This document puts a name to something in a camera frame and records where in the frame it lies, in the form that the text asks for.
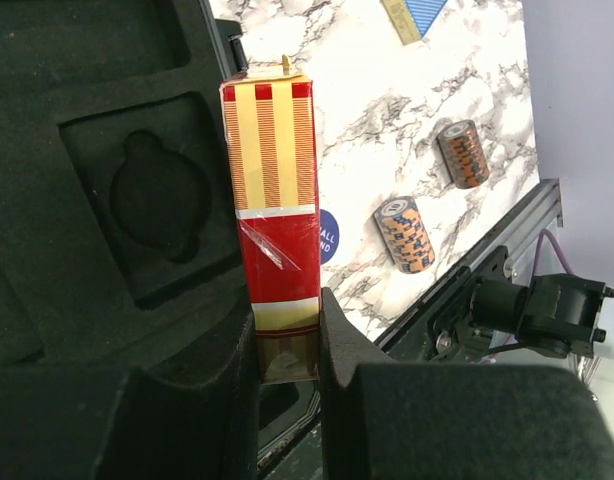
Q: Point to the red playing card deck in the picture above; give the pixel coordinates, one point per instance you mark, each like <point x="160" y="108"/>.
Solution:
<point x="268" y="121"/>

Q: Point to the orange black poker chip stack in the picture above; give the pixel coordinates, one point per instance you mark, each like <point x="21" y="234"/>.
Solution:
<point x="463" y="154"/>

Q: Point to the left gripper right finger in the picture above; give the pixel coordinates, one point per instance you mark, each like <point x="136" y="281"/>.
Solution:
<point x="384" y="419"/>

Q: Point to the blue playing card deck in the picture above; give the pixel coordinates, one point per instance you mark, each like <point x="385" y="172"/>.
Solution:
<point x="412" y="19"/>

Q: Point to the aluminium extrusion frame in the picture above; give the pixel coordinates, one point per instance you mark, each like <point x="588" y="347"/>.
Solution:
<point x="518" y="228"/>

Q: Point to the black foam-lined poker case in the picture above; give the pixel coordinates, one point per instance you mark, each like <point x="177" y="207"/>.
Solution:
<point x="118" y="240"/>

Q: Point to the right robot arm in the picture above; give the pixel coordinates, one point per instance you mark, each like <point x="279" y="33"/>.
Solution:
<point x="555" y="315"/>

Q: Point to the peach blue poker chip stack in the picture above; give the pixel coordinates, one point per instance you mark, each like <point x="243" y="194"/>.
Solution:
<point x="404" y="234"/>

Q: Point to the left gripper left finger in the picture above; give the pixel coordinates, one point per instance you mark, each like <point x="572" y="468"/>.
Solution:
<point x="196" y="419"/>

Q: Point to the blue small blind button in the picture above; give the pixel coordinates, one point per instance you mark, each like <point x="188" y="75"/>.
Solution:
<point x="329" y="236"/>

